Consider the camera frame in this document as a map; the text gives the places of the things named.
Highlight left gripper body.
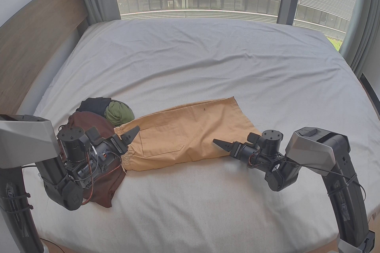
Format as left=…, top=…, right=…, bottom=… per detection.
left=96, top=133, right=131, bottom=162

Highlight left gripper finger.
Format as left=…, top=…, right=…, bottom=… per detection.
left=121, top=126, right=141, bottom=148

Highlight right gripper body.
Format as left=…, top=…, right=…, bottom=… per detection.
left=231, top=142, right=262, bottom=165

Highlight tan shorts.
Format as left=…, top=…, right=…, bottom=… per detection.
left=114, top=95, right=263, bottom=172

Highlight bed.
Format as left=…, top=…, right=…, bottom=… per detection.
left=0, top=0, right=380, bottom=253

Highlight green garment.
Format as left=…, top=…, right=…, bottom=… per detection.
left=105, top=100, right=135, bottom=127

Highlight brown shorts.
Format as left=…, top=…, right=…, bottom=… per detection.
left=58, top=111, right=126, bottom=208

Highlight black garment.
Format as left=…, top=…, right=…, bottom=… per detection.
left=76, top=97, right=113, bottom=116

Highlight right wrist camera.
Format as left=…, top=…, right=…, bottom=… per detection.
left=247, top=132, right=262, bottom=145

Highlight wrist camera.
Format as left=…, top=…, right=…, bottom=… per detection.
left=247, top=132, right=262, bottom=145
left=85, top=126, right=101, bottom=141

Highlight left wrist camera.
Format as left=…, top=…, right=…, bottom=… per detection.
left=85, top=126, right=101, bottom=141

